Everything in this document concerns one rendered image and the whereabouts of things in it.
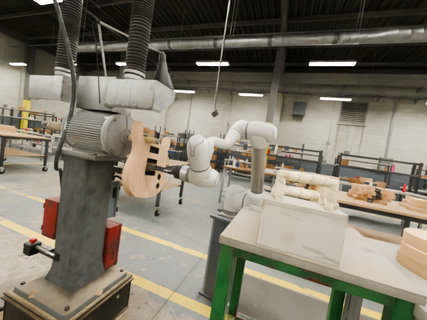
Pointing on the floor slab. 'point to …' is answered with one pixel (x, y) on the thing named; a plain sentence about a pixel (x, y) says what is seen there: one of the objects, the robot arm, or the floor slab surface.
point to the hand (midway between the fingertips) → (152, 167)
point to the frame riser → (98, 313)
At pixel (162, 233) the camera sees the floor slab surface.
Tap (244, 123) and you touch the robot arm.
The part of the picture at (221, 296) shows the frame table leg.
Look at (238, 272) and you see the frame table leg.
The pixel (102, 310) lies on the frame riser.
